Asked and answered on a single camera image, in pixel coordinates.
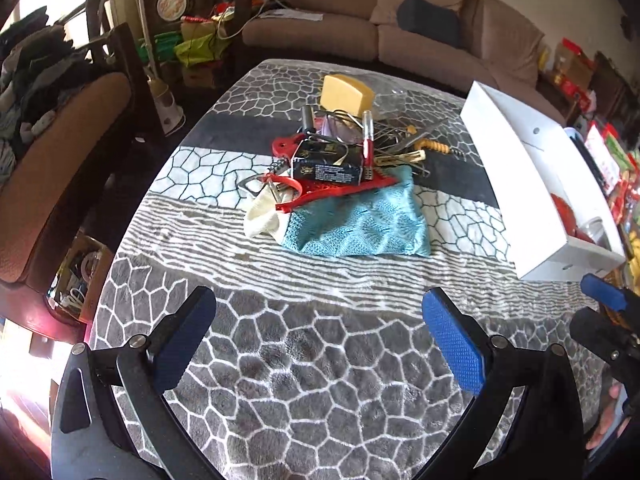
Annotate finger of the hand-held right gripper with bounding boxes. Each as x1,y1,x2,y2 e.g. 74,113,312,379
569,307,640,363
580,273,640,314

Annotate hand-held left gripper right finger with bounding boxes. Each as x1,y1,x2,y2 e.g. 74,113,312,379
415,287,588,480

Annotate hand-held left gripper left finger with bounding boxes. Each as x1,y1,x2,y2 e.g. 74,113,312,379
50,286,218,480

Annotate red object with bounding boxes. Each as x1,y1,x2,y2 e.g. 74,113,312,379
550,192,591,241

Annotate white cardboard box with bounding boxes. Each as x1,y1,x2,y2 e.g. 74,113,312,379
460,80,627,282

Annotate person's right hand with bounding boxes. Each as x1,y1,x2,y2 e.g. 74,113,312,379
585,384,624,451

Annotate clear glass jar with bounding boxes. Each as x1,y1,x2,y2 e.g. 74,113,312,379
580,215,613,246

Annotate cardboard box of clutter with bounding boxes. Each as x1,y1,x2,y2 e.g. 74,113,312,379
47,232,116,323

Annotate red snack packets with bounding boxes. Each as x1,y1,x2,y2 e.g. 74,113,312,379
585,120,640,261

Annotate cream knitted cloth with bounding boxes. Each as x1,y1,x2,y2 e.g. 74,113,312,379
243,191,301,240

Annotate teal knitted cloth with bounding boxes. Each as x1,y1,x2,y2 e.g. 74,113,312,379
280,166,432,258

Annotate metal bottle opener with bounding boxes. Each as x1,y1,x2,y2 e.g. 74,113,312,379
237,175,273,196

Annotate red plastic grid tray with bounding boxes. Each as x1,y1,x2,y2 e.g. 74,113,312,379
260,170,401,213

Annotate gold metal bar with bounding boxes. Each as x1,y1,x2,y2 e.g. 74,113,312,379
375,151,427,167

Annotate brown armchair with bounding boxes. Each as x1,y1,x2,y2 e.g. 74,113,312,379
0,22,166,331

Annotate red plastic tool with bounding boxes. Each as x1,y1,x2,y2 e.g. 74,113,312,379
271,133,306,158

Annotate dark printed carton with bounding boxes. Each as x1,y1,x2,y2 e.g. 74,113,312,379
289,140,365,186

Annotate white garment steamer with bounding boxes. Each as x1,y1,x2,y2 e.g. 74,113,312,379
102,0,187,136

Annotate clear plastic bag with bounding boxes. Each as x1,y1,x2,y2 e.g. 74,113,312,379
372,89,421,121

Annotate yellow sponge block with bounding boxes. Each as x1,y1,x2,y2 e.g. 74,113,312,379
320,74,376,113

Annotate green bag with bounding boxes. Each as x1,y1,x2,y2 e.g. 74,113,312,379
140,30,231,68

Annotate pile of clothes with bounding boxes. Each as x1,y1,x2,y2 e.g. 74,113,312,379
0,5,106,171

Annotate blue cushion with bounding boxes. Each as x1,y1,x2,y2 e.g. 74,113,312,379
397,0,463,48

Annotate beige sofa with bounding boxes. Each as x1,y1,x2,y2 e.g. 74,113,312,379
242,0,568,126

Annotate round printed tin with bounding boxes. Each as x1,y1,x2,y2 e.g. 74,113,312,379
156,0,193,22

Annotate white papers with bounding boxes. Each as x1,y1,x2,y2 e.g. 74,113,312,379
257,7,323,22

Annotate yellow-handled corkscrew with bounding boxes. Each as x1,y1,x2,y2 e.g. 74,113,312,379
414,140,453,157

